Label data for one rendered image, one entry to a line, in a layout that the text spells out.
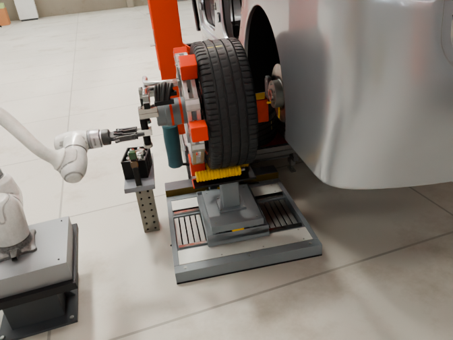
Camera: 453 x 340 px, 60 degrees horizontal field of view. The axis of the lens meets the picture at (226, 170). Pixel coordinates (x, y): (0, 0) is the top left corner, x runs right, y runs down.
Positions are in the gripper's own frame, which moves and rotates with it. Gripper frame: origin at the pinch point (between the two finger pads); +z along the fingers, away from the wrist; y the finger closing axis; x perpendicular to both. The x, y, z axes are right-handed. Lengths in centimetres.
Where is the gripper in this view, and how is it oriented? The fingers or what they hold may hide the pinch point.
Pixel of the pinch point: (145, 131)
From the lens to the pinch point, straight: 193.4
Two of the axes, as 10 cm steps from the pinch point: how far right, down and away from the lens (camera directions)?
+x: -0.8, -8.8, -4.7
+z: 9.8, -1.6, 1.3
